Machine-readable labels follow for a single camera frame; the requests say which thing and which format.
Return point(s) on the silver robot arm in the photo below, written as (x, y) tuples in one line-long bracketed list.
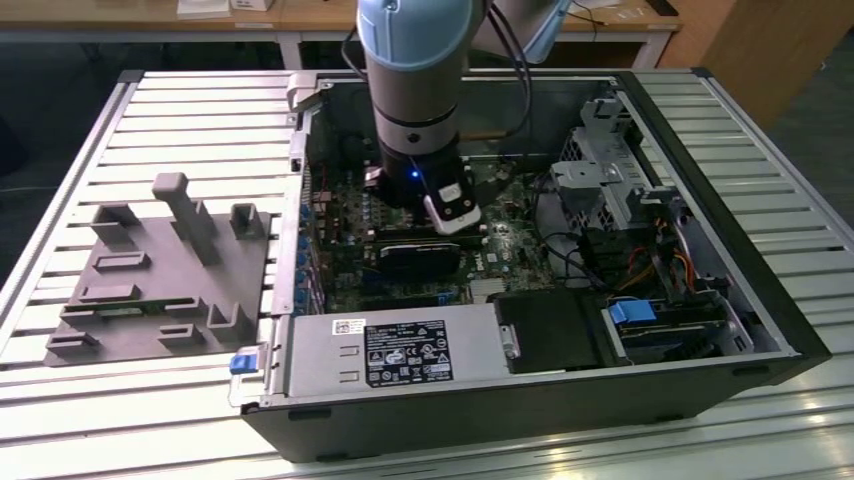
[(414, 90)]

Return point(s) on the black RAM slot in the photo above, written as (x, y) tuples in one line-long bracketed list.
[(401, 238), (401, 231)]

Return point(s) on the black graphics card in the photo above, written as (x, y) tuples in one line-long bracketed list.
[(421, 260)]

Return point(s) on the green motherboard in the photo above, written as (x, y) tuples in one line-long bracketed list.
[(521, 250)]

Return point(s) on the small silver heat sink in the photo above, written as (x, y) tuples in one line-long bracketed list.
[(487, 289)]

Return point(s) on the metal drive cage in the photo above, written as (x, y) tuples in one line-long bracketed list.
[(587, 180)]

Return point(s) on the grey power supply unit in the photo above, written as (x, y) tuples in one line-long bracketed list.
[(321, 350)]

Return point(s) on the black drive bay box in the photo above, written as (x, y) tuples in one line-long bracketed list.
[(554, 330)]

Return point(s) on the white labelled box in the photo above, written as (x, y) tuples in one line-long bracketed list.
[(250, 5)]

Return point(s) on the grey parts rack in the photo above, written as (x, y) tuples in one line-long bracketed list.
[(167, 300)]

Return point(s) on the hard disk in blue carrier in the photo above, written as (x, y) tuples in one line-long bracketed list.
[(634, 311)]

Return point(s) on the wooden desk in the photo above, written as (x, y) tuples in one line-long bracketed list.
[(200, 25)]

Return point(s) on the blue case latch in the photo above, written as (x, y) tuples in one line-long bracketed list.
[(243, 364)]

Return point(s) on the black PC case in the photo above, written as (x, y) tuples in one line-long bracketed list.
[(467, 425)]

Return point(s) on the wooden cabinet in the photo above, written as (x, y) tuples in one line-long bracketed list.
[(768, 60)]

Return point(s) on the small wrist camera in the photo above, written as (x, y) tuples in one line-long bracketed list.
[(374, 176)]

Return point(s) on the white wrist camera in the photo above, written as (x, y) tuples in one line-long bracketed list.
[(454, 217)]

